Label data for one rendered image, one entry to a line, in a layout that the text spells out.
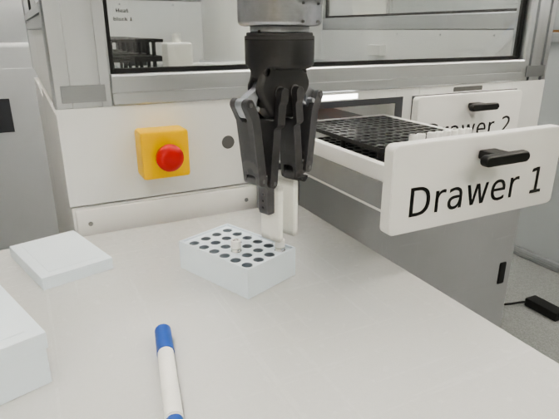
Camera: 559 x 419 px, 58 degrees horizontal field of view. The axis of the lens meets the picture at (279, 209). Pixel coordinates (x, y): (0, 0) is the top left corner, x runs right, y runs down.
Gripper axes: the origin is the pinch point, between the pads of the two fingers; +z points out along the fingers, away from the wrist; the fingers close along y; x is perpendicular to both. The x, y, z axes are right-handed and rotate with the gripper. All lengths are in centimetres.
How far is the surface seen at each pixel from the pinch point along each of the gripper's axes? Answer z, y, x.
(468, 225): 22, 68, 2
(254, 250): 5.5, -1.9, 2.4
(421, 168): -5.1, 11.1, -12.3
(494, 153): -6.4, 18.9, -17.8
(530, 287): 85, 174, 10
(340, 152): -4.3, 14.1, 1.2
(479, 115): -4, 64, 1
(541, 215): 62, 204, 18
